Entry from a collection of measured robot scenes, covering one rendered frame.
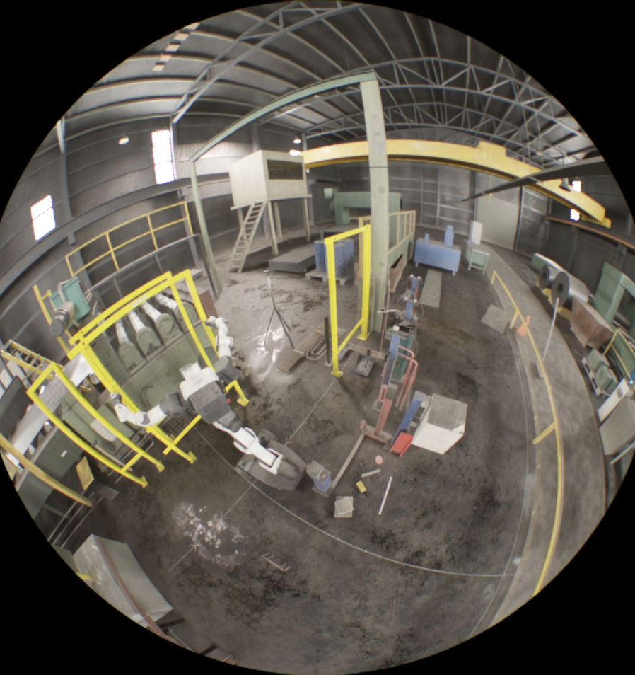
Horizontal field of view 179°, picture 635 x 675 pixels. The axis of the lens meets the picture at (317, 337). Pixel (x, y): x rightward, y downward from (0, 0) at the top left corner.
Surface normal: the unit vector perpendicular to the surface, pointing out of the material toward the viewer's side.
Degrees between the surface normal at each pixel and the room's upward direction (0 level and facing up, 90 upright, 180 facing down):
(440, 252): 90
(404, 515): 0
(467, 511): 0
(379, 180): 90
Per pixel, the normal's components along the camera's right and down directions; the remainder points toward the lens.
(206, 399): 0.05, -0.75
